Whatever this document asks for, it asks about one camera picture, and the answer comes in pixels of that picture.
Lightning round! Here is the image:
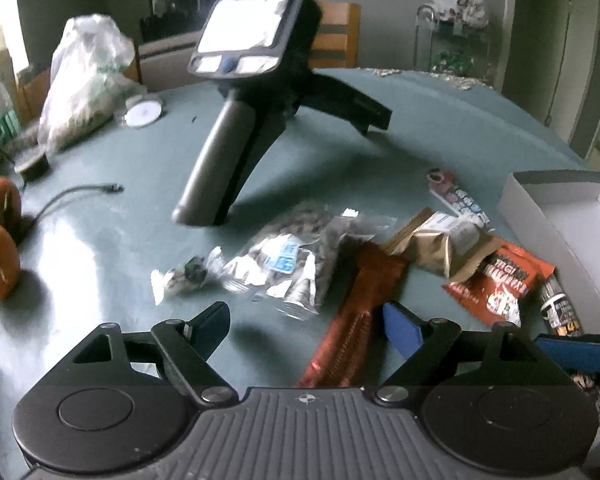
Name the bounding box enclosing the red foil snack bar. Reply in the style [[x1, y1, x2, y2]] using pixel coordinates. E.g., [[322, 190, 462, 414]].
[[297, 242, 407, 389]]

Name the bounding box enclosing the patterned snack tube packet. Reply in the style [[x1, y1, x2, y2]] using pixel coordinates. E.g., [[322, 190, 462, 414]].
[[539, 274, 584, 337]]

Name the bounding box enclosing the orange red snack packet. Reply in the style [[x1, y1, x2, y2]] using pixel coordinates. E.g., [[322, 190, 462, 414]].
[[442, 238, 555, 327]]

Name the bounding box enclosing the white cardboard box tray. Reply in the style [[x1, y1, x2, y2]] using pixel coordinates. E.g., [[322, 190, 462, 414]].
[[498, 170, 600, 333]]

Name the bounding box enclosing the small clear candy wrapper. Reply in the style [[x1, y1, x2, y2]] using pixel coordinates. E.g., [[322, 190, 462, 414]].
[[149, 246, 225, 306]]

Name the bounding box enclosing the brown snack packet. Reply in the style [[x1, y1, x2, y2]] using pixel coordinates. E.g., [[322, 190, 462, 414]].
[[381, 208, 503, 282]]

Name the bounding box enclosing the clear bag of nuts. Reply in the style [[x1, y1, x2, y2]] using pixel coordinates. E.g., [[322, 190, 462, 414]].
[[221, 200, 396, 321]]

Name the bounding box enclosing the orange fruit far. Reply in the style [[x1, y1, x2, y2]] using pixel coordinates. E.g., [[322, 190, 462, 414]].
[[0, 177, 21, 234]]

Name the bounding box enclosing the white plastic bag on table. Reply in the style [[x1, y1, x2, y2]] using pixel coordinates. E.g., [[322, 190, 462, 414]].
[[38, 14, 146, 153]]

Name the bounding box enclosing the white plastic bag on rack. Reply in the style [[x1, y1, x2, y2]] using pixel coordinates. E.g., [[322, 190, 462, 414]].
[[431, 0, 489, 29]]

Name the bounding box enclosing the black tripod phone stand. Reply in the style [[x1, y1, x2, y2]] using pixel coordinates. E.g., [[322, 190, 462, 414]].
[[172, 0, 391, 226]]

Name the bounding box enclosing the wooden chair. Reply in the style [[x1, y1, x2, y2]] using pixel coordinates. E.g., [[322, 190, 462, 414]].
[[309, 0, 362, 68]]

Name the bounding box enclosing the black cable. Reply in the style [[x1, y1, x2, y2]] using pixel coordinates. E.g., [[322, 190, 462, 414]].
[[14, 182, 124, 246]]

